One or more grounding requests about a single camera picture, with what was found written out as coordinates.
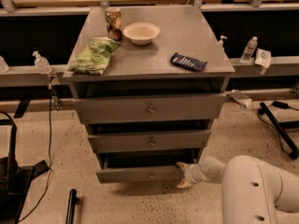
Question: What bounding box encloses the grey top drawer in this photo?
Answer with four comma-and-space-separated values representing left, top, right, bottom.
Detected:
75, 94, 225, 124

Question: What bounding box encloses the clear water bottle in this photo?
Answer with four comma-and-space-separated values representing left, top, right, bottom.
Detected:
240, 36, 258, 63

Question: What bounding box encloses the grey drawer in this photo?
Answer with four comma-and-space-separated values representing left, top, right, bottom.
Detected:
97, 149, 198, 183
75, 94, 225, 124
88, 130, 211, 153

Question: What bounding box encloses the grey bottom drawer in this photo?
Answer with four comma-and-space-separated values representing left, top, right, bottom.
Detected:
97, 149, 198, 183

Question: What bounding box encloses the black power adapter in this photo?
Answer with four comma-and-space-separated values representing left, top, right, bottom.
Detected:
272, 101, 289, 109

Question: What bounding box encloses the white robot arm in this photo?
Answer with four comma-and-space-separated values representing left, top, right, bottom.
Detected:
178, 155, 299, 224

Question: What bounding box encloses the white paper packet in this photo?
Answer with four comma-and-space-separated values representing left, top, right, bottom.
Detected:
254, 49, 271, 75

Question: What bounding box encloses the black bar on floor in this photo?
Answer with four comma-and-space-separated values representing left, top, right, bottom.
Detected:
65, 189, 78, 224

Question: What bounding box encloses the brown drink can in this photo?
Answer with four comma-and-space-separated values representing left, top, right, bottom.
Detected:
105, 7, 122, 40

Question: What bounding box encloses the black stand base left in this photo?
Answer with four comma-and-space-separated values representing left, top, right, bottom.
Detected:
0, 111, 50, 224

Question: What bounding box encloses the small pump bottle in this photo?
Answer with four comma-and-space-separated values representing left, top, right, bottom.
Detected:
218, 35, 227, 51

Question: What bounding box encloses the left hand sanitizer bottle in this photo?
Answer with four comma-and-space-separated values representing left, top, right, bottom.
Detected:
33, 50, 52, 74

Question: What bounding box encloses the dark blue snack bar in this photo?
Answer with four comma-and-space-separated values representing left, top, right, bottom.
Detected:
170, 52, 207, 72

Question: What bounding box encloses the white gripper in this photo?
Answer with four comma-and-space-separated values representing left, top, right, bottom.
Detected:
177, 162, 203, 189

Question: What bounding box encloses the green chip bag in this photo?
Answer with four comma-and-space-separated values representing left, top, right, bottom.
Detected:
67, 37, 121, 75

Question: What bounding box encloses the grey drawer cabinet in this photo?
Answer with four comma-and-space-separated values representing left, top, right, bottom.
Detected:
64, 6, 235, 170

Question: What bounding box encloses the black stand leg right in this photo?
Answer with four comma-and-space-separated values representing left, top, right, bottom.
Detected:
258, 102, 299, 160

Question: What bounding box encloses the grey middle drawer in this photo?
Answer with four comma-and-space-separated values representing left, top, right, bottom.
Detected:
88, 130, 211, 153

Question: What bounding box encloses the black hanging cable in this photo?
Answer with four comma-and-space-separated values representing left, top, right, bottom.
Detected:
18, 75, 62, 223

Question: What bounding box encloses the clear bottle far left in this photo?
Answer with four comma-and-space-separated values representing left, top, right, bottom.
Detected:
0, 56, 9, 73

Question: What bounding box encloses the white paper bowl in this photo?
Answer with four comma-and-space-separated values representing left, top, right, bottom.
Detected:
123, 22, 160, 46

